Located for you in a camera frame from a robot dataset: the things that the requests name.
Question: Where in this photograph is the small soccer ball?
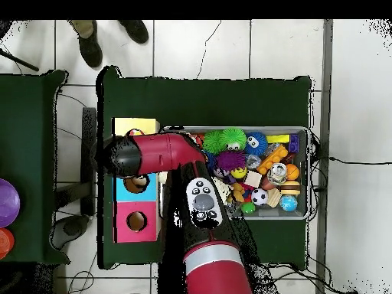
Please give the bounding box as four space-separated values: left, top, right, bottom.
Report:
251 188 270 207

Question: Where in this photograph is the person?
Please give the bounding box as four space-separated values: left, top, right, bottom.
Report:
68 19 150 68

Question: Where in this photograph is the purple spiky toy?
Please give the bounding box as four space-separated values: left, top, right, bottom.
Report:
215 150 247 172

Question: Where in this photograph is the silver mesh bin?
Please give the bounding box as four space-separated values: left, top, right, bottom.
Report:
158 125 311 221

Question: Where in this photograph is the large green spiky ball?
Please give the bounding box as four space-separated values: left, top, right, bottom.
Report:
220 127 247 152

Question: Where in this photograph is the wooden box with three holes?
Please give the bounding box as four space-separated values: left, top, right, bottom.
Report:
111 117 162 244

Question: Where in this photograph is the blue spiky ball with eyes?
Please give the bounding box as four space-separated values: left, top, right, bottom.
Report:
245 131 269 156

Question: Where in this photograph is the purple bowl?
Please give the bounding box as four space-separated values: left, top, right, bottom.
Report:
0 178 21 228

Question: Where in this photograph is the long orange building block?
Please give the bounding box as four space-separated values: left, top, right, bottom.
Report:
256 145 289 175

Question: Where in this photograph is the orange toy basketball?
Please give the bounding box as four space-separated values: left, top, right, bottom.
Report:
285 163 300 181

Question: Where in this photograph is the dark green table cloth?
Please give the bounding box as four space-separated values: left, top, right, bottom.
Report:
96 65 313 270
0 69 71 266

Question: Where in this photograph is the black stand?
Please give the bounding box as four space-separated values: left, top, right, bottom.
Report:
50 106 98 250

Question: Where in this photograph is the silver drink can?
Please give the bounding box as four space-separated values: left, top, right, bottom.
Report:
266 162 287 186

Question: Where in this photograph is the orange ribbed disc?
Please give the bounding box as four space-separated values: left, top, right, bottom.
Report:
0 227 15 260

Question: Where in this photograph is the black cable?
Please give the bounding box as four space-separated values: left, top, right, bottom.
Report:
328 156 392 165

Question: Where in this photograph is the black rod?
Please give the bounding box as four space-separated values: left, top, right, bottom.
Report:
0 48 40 72

